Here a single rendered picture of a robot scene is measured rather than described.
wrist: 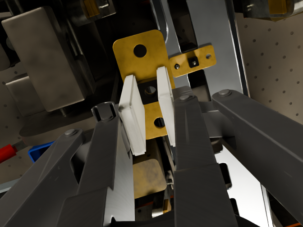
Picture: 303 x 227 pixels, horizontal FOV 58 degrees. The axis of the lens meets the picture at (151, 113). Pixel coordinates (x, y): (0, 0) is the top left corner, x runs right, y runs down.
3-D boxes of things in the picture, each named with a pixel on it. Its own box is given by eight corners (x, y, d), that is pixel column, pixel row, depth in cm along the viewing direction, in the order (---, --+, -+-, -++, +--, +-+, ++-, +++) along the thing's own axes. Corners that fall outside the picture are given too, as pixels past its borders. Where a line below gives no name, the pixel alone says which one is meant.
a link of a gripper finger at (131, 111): (146, 154, 15) (133, 157, 15) (144, 110, 22) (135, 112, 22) (130, 104, 14) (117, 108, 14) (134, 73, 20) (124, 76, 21)
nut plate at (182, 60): (212, 43, 49) (214, 44, 48) (216, 63, 51) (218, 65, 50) (167, 58, 50) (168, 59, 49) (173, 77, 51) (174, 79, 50)
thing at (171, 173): (162, 128, 88) (175, 183, 62) (153, 131, 89) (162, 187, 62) (158, 117, 87) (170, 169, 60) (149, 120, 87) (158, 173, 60)
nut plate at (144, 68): (185, 129, 23) (187, 135, 22) (141, 139, 23) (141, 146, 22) (160, 27, 20) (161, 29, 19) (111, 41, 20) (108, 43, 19)
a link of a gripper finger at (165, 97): (157, 97, 14) (172, 94, 14) (156, 68, 20) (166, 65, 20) (171, 148, 15) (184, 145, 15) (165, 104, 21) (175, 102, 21)
